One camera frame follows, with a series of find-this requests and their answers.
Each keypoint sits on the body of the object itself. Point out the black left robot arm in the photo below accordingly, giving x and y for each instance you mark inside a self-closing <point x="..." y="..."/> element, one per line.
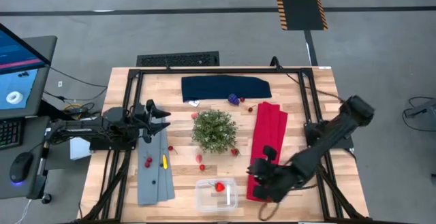
<point x="85" y="127"/>

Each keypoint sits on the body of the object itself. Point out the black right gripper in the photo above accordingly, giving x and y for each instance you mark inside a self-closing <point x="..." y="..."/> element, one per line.
<point x="276" y="179"/>

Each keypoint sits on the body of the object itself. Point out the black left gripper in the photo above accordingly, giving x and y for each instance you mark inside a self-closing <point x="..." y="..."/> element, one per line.
<point x="141" y="122"/>

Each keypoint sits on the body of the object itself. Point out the grey metal stand base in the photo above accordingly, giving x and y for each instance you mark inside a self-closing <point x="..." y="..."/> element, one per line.
<point x="424" y="110"/>

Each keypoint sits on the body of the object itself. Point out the pink toy fruit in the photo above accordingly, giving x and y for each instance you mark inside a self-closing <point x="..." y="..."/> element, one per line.
<point x="194" y="115"/>
<point x="199" y="158"/>

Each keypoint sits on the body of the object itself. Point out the yellow toy banana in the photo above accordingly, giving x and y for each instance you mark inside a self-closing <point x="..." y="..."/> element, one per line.
<point x="165" y="162"/>

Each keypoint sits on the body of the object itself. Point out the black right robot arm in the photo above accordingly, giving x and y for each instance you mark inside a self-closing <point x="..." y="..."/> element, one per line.
<point x="340" y="125"/>

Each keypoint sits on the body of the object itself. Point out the clear plastic tupperware container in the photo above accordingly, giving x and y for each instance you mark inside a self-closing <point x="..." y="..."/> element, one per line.
<point x="213" y="203"/>

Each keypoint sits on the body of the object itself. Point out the large red toy strawberry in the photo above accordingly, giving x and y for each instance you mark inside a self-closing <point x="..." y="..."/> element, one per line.
<point x="220" y="187"/>

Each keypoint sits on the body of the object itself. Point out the black computer desk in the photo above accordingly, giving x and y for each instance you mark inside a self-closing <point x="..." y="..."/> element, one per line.
<point x="37" y="47"/>

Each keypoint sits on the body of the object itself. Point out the green artificial potted plant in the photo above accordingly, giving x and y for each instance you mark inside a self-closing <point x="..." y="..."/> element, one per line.
<point x="214" y="131"/>

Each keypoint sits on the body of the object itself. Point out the computer monitor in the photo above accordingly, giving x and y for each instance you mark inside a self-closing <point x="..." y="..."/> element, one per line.
<point x="17" y="81"/>

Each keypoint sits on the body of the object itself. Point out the small leafy toy strawberry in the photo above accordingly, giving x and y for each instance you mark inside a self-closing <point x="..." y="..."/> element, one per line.
<point x="234" y="152"/>

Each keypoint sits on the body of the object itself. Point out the white navy cloth tag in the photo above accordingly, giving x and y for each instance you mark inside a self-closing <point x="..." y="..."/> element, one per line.
<point x="194" y="103"/>

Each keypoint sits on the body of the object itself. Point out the red toy cherry with stem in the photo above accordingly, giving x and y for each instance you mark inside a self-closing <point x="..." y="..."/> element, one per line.
<point x="170" y="148"/>
<point x="250" y="109"/>

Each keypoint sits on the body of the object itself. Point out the black computer mouse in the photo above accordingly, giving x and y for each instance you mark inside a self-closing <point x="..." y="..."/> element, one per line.
<point x="21" y="166"/>

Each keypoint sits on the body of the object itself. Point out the red folded cloth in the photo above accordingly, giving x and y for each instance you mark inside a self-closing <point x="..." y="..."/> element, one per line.
<point x="269" y="128"/>

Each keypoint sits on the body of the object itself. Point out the white box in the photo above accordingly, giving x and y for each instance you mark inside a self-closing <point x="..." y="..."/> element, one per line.
<point x="80" y="149"/>

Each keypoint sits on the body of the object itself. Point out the black keyboard on floor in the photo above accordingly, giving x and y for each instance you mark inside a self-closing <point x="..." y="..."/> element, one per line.
<point x="177" y="59"/>

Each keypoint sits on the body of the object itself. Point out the black metal table frame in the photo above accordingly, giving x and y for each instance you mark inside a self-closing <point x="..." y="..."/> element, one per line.
<point x="221" y="71"/>

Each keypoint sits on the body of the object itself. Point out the purple toy grape bunch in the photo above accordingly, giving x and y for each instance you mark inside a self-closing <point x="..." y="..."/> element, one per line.
<point x="233" y="99"/>

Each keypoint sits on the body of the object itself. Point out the black orange-striped floor mat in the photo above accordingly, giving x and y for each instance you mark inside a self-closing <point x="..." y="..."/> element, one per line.
<point x="299" y="6"/>

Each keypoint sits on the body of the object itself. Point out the grey folded cloth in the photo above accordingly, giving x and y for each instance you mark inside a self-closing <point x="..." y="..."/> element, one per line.
<point x="153" y="190"/>

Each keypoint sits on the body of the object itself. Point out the navy blue folded cloth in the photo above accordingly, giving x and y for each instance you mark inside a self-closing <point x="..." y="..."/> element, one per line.
<point x="221" y="87"/>

